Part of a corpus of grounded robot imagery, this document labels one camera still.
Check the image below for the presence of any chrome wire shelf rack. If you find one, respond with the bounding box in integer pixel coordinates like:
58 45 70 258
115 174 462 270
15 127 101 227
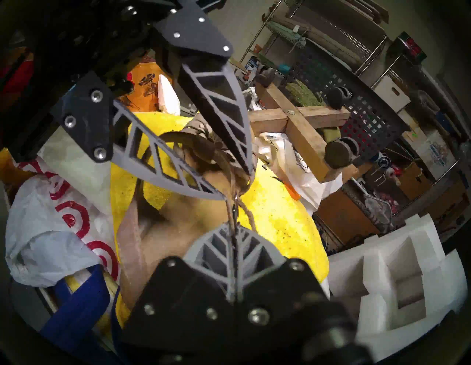
370 33 471 192
239 0 389 78

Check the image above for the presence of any pink white pillow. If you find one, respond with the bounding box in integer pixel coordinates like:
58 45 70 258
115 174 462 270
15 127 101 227
157 74 181 116

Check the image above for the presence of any mint seat cushion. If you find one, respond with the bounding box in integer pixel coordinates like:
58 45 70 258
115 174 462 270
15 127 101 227
265 20 306 48

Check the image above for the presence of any green knit glove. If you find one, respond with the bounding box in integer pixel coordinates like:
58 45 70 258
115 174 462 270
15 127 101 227
285 79 341 142

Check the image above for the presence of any white printed plastic bag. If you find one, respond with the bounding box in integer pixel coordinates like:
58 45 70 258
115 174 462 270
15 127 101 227
243 86 343 216

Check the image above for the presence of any right gripper lattice left finger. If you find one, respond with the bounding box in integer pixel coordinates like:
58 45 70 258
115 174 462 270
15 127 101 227
123 224 237 351

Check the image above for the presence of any dark plastic mesh basket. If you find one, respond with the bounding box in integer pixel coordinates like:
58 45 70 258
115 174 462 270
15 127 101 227
283 40 411 164

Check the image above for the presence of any white red-target plastic bag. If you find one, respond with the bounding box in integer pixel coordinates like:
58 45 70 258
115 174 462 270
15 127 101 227
6 129 120 287

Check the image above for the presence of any small white Gildan box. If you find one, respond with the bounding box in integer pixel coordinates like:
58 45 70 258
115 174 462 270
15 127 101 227
423 129 460 181

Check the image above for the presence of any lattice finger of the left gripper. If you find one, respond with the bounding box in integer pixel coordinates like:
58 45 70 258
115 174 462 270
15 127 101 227
152 0 255 178

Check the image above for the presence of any red orange patterned bag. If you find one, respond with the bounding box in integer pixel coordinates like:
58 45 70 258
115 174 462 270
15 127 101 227
121 61 173 113

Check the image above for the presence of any white handled storage bin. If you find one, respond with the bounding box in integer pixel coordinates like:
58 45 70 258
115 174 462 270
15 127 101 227
372 75 411 113

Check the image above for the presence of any wooden cross caster dolly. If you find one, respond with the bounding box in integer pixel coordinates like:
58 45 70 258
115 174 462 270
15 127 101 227
248 64 361 184

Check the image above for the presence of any white foam packing insert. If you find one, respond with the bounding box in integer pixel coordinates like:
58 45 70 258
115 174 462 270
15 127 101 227
327 213 468 363

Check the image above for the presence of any right gripper lattice right finger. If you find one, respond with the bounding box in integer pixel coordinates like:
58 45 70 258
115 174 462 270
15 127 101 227
235 224 330 332

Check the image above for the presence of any yellow towel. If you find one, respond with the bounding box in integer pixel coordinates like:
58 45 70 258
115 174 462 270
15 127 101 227
110 112 330 324

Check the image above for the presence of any white labelled cardboard box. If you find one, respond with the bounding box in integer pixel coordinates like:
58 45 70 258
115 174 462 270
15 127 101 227
399 109 435 144

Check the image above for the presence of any red snowman box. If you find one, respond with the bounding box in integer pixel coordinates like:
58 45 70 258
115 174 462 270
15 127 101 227
392 31 427 65

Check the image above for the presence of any blue white product box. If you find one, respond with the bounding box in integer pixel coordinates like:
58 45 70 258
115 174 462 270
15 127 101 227
245 55 260 83

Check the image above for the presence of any brown cardboard box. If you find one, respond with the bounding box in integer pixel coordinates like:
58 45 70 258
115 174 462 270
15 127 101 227
397 162 424 201

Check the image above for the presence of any tan seat cushion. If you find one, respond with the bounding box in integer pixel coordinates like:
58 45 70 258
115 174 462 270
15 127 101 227
274 15 363 67

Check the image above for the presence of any brown wooden chest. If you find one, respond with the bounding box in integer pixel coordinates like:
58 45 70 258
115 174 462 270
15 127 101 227
316 162 405 243

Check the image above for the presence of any tan flower strap sandal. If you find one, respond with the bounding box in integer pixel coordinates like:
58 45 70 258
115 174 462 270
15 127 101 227
116 114 258 309

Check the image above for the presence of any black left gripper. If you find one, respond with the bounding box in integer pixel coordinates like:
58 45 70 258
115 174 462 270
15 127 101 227
0 0 226 201

